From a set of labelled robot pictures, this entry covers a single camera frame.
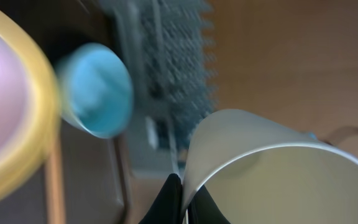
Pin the white cup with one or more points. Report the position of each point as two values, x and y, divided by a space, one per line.
258 171

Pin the grey dishwasher rack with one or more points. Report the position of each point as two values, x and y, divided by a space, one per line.
163 47

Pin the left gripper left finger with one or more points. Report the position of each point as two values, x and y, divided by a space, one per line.
166 207

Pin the light blue bowl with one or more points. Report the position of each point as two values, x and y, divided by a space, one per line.
96 90

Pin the white rice bowl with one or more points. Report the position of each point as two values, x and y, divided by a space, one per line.
2 93

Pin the yellow plate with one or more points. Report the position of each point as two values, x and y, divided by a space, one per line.
28 148

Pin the brown serving tray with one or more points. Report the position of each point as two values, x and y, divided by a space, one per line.
91 175

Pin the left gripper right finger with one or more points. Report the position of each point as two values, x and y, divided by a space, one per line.
203 210

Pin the wooden chopstick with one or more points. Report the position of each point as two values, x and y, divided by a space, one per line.
54 186

